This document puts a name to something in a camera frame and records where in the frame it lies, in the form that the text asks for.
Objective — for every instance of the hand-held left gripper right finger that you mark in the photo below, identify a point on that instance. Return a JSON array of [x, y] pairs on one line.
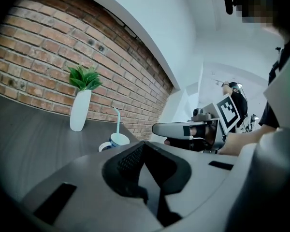
[[174, 173]]

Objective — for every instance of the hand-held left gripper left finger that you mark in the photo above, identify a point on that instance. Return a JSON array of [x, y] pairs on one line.
[[125, 170]]

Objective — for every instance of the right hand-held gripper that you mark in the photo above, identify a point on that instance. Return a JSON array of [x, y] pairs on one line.
[[228, 112]]

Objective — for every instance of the white cup with blue print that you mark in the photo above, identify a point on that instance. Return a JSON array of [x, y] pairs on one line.
[[118, 140]]

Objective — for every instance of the light blue straw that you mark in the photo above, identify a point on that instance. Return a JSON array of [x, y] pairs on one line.
[[118, 122]]

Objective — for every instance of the person's right forearm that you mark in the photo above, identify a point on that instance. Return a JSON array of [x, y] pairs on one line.
[[244, 139]]

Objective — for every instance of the person's right hand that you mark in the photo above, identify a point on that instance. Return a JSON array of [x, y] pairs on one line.
[[209, 134]]

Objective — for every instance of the white background equipment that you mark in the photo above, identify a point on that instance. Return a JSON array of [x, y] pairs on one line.
[[251, 122]]

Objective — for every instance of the white vase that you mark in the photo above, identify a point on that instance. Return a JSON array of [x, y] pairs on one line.
[[79, 112]]

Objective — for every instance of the person's black shirt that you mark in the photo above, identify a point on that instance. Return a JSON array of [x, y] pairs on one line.
[[268, 116]]

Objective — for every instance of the green leafy plant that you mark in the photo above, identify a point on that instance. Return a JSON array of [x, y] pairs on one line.
[[83, 78]]

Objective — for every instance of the person's head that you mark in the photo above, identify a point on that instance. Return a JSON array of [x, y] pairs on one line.
[[256, 6]]

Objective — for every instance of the grey gripper camera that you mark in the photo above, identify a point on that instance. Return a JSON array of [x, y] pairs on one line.
[[199, 112]]

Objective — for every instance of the black head-worn camera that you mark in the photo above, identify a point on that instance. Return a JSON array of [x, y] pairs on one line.
[[230, 1]]

